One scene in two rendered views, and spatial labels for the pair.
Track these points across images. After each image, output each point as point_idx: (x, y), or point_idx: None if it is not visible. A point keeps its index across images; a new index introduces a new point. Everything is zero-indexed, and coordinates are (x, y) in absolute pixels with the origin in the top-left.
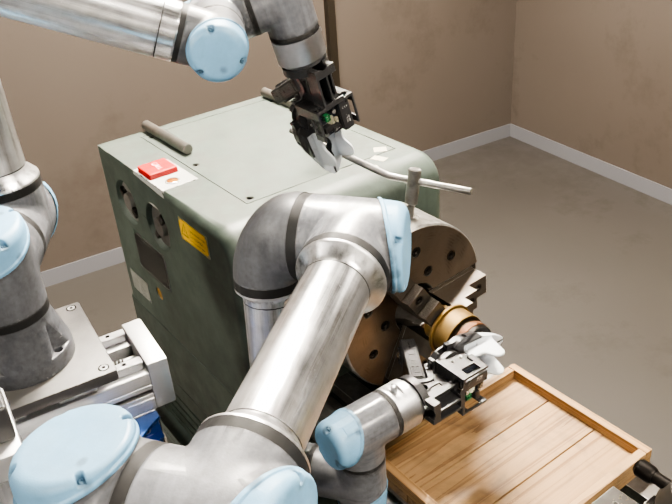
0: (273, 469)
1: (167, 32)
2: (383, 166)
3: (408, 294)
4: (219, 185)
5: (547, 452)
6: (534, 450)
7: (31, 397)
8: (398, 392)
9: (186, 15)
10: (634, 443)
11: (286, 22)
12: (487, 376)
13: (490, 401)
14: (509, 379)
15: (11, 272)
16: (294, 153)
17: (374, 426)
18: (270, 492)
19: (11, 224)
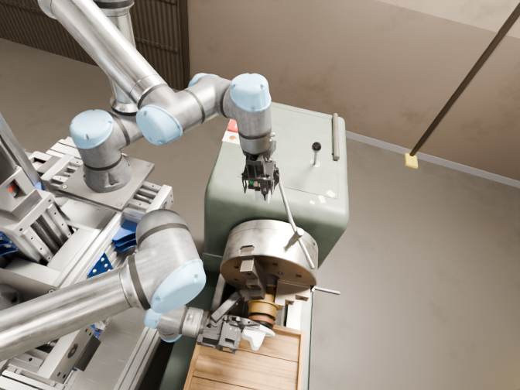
0: None
1: (133, 98)
2: (316, 206)
3: (251, 279)
4: (243, 155)
5: (264, 384)
6: (261, 378)
7: (87, 195)
8: (190, 320)
9: (147, 94)
10: None
11: (239, 124)
12: (295, 321)
13: (276, 336)
14: (296, 335)
15: (88, 148)
16: (295, 163)
17: (165, 325)
18: None
19: (98, 129)
